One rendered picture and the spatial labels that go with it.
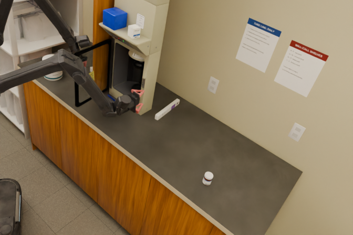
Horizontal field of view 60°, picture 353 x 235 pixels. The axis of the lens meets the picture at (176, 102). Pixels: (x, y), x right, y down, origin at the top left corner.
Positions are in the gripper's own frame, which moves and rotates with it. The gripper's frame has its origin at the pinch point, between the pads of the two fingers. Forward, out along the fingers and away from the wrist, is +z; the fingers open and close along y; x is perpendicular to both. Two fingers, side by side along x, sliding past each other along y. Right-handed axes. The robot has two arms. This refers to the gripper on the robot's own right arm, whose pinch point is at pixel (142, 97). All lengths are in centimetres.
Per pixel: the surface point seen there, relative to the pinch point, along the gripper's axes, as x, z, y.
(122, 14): 27.5, 7.0, 40.0
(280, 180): -86, 34, -29
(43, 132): 89, -16, -80
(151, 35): 8.9, 12.2, 33.4
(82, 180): 39, -16, -98
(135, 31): 14.3, 5.2, 35.3
